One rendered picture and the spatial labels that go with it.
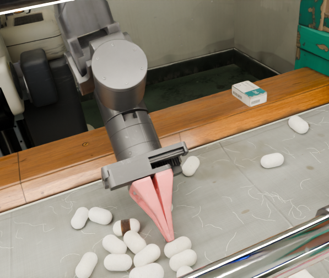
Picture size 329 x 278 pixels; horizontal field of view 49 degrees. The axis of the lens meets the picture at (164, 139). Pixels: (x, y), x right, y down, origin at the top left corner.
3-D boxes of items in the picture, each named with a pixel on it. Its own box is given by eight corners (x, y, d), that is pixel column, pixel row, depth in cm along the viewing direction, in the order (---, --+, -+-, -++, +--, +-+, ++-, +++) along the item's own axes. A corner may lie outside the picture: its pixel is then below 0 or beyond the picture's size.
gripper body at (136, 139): (191, 154, 41) (168, 98, 43) (106, 182, 39) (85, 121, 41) (180, 168, 47) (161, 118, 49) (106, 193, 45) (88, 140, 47)
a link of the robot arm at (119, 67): (124, 40, 50) (66, 61, 49) (124, -20, 40) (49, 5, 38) (162, 112, 48) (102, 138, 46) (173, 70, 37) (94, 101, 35)
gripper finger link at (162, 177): (197, 231, 38) (166, 151, 41) (133, 256, 37) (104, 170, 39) (183, 235, 45) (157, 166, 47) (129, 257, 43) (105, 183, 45)
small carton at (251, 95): (231, 94, 67) (231, 85, 66) (247, 89, 68) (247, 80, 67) (249, 107, 62) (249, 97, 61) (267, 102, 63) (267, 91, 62)
